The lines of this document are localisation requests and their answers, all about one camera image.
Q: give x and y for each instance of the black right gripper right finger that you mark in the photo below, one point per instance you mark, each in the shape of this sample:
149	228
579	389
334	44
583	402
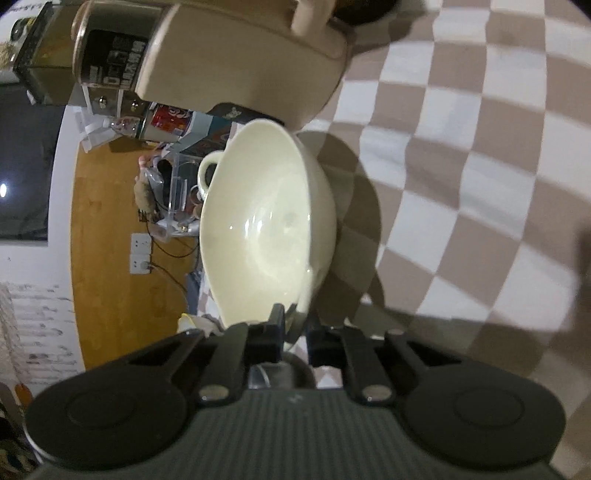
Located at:
350	351

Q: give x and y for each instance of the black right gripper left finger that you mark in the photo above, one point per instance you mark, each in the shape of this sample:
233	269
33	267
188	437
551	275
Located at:
235	352

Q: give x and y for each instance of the cream two-handled ceramic bowl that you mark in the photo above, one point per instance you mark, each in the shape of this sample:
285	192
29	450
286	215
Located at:
268	226

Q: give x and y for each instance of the clear plastic storage box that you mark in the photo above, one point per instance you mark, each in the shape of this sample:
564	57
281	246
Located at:
179	201

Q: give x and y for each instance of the plush toy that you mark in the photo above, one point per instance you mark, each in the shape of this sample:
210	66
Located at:
143	194

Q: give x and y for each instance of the red soda can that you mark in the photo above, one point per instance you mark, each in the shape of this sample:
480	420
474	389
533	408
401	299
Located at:
170	119

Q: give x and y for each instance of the checkered brown white tablecloth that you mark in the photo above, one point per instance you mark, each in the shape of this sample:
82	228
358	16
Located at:
458	150

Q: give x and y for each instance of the beige electric kettle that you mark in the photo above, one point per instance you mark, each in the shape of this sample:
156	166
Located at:
241	60

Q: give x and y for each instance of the glass fish tank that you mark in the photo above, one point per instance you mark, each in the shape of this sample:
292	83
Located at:
44	62

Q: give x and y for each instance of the white wall socket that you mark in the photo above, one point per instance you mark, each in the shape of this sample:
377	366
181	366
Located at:
140	254

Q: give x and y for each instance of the macrame wall hanging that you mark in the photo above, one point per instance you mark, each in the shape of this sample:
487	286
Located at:
39	337

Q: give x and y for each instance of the black wall screen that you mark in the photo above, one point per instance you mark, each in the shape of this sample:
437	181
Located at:
29	135

